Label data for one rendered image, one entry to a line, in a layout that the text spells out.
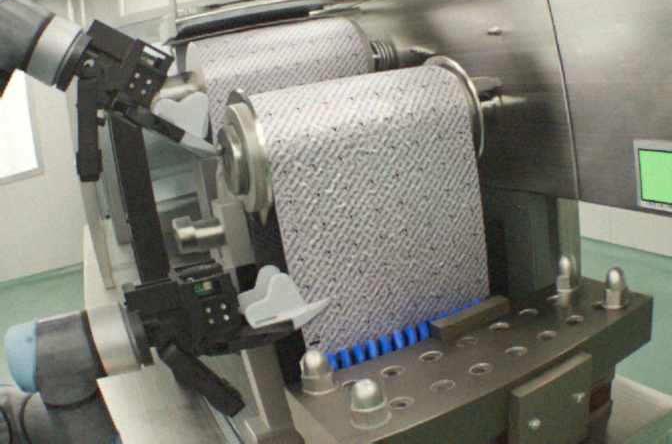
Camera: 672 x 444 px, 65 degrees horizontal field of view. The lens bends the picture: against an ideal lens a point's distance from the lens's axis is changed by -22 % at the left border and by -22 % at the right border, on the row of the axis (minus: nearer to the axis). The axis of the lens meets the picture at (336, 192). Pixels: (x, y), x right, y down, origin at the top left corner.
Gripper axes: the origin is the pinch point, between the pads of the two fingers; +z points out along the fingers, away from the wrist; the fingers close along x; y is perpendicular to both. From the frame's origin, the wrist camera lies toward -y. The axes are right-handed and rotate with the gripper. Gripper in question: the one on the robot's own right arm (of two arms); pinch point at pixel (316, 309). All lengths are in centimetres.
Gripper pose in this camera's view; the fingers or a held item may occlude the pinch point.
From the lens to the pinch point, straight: 68.2
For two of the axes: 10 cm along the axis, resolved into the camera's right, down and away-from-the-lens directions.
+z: 9.1, -2.2, 3.6
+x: -3.8, -1.0, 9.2
